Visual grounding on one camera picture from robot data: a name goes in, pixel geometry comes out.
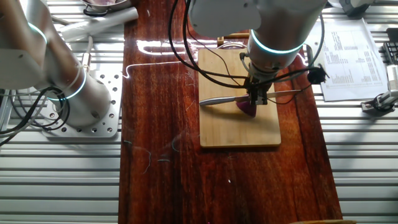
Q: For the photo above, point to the dark red wooden plank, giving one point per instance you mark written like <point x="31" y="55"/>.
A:
<point x="161" y="109"/>

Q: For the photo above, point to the white plastic tube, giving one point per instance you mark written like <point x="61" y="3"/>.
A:
<point x="99" y="23"/>

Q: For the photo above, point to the round metal bowl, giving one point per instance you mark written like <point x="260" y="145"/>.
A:
<point x="105" y="3"/>

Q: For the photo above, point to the small silver camera on mount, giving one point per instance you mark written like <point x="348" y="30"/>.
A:
<point x="382" y="99"/>

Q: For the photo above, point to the bamboo cutting board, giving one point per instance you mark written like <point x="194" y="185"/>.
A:
<point x="224" y="124"/>

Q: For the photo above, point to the printed paper sheet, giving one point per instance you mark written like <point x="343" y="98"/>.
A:
<point x="351" y="62"/>

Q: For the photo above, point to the wrist camera on silver bracket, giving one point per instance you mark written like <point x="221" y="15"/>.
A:
<point x="317" y="76"/>

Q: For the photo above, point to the purple onion wedge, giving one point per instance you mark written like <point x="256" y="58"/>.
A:
<point x="248" y="110"/>

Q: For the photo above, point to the black keyboard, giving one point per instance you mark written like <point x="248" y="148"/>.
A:
<point x="392" y="49"/>

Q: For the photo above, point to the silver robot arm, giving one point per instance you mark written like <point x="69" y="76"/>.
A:
<point x="280" y="31"/>

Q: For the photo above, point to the steel kitchen knife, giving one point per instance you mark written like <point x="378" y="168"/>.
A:
<point x="217" y="100"/>

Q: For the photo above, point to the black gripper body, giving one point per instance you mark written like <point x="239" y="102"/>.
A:
<point x="261" y="82"/>

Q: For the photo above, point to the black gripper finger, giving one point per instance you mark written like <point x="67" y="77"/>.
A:
<point x="250" y="93"/>
<point x="260" y="99"/>

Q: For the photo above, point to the wooden peg rack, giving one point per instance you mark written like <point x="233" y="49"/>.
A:
<point x="236" y="35"/>

